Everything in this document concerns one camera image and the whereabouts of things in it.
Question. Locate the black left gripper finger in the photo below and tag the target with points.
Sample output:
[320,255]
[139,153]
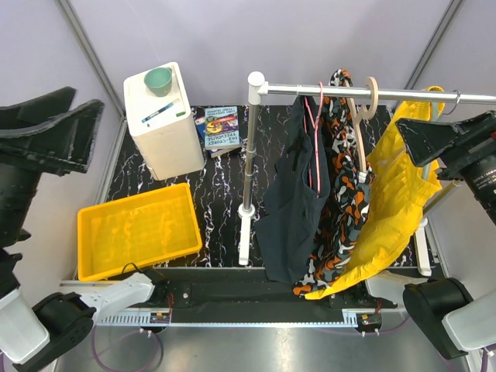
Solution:
[32,116]
[66,142]

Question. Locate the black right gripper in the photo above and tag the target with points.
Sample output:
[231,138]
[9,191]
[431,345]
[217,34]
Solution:
[473,136]

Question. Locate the wooden hanger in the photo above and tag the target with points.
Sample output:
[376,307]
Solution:
[364,113]

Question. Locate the yellow shorts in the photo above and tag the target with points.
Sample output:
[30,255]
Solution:
[398,196]

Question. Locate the orange camouflage shorts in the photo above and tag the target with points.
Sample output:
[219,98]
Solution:
[347,207]

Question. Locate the pink wire hanger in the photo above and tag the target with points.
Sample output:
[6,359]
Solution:
[315,120]

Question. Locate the dark navy shorts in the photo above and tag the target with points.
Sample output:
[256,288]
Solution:
[292,211]

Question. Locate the mint green hanger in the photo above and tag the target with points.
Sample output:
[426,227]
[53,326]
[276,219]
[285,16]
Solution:
[436,111]

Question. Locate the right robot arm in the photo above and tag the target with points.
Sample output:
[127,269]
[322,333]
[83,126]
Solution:
[443,309]

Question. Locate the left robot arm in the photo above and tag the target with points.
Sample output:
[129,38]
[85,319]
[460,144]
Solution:
[32,337]

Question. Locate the white box appliance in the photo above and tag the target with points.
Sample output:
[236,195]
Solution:
[163,128]

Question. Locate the green cup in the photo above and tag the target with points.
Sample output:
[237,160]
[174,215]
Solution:
[159,81]

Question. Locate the yellow plastic tray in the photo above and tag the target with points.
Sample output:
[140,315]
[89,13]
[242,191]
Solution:
[144,229]

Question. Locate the colourful book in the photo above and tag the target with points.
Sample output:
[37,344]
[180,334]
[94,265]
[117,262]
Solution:
[221,130]

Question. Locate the metal clothes rack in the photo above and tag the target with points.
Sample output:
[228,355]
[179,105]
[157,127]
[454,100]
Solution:
[259,87]

